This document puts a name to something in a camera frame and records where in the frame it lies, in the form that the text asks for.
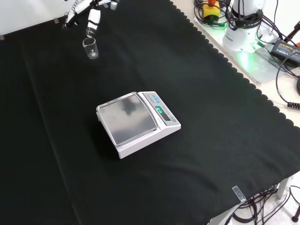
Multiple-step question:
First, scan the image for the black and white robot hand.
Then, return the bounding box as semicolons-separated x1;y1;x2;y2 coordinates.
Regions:
62;0;119;39

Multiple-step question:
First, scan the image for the small clear glass beaker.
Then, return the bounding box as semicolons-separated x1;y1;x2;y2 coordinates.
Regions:
82;37;98;60

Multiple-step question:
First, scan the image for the white electronic balance steel pan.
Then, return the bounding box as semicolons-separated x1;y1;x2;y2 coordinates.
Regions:
95;90;182;160

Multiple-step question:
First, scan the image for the yellow stop button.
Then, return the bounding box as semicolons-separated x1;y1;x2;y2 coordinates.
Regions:
202;0;221;20

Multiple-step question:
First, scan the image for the black cloth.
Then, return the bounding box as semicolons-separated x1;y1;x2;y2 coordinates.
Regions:
0;0;300;225

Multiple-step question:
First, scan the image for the black power adapter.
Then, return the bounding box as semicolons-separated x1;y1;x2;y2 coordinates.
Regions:
270;39;300;66

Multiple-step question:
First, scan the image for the dark tripod leg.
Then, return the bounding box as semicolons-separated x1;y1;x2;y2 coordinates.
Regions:
282;20;300;47

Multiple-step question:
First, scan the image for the white table leg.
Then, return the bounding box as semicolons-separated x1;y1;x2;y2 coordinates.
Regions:
277;177;290;201

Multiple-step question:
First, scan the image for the black stop button cable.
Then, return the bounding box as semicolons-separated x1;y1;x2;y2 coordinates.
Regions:
193;0;230;27

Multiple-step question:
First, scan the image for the metal base plate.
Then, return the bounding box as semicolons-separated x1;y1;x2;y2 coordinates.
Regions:
194;9;300;85

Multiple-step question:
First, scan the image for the black adapter cable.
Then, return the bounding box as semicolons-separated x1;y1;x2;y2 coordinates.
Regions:
275;55;300;109

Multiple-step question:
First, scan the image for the black cable bundle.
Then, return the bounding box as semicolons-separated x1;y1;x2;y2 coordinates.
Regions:
231;184;300;225

